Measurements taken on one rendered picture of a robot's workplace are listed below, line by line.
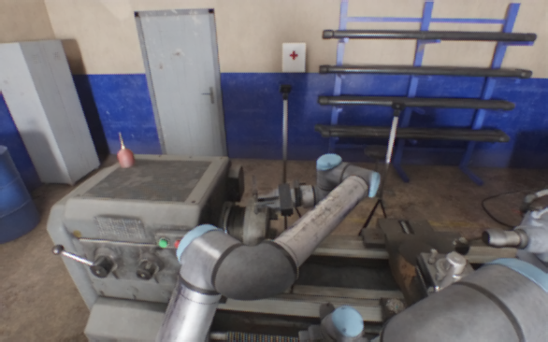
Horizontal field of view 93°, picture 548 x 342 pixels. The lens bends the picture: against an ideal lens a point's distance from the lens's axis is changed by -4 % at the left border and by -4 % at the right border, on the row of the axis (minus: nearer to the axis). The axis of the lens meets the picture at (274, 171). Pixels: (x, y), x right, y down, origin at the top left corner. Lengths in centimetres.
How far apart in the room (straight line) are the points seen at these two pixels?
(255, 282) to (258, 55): 364
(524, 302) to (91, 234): 123
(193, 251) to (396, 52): 383
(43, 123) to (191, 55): 206
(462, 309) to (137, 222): 95
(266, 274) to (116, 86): 455
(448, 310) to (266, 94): 384
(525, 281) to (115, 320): 137
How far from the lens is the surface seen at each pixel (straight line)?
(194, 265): 66
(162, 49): 440
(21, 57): 427
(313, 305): 130
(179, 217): 103
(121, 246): 119
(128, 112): 497
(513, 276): 53
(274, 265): 59
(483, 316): 46
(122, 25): 471
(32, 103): 439
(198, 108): 436
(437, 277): 112
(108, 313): 149
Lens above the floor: 189
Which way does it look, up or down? 28 degrees down
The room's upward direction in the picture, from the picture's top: 1 degrees counter-clockwise
